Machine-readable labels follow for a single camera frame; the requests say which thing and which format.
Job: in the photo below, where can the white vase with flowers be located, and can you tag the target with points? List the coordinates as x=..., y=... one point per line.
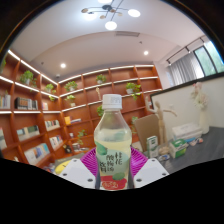
x=203, y=120

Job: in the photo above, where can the grey curtain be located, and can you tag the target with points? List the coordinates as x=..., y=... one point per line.
x=186, y=70

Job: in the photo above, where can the window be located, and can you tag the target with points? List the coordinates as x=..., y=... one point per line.
x=210, y=58

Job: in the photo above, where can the branched ceiling lamp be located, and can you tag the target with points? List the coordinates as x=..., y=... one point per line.
x=111, y=25

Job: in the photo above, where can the black track light rail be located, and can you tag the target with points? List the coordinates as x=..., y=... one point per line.
x=186, y=50

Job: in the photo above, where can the green white tissue box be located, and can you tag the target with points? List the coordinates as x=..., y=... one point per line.
x=177, y=149

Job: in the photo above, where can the wooden shelf unit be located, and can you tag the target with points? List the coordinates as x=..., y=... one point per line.
x=33, y=110

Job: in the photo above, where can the stack of white boxes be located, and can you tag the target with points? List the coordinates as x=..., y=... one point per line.
x=186, y=131

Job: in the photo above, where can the small green white carton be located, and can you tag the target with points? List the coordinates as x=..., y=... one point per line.
x=152, y=146

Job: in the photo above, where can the wooden artist mannequin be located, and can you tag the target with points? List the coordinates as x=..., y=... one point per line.
x=161, y=126

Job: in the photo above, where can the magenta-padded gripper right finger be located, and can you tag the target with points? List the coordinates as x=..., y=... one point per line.
x=151, y=171

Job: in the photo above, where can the recessed ceiling spotlight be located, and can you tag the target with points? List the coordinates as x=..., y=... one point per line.
x=63, y=65
x=146, y=52

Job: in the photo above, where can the ceiling air vent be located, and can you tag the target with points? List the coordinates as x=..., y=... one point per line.
x=127, y=33

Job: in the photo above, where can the clear drink bottle white cap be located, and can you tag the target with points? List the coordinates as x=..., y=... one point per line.
x=112, y=143

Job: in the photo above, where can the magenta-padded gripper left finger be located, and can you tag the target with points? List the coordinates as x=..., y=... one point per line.
x=76, y=173

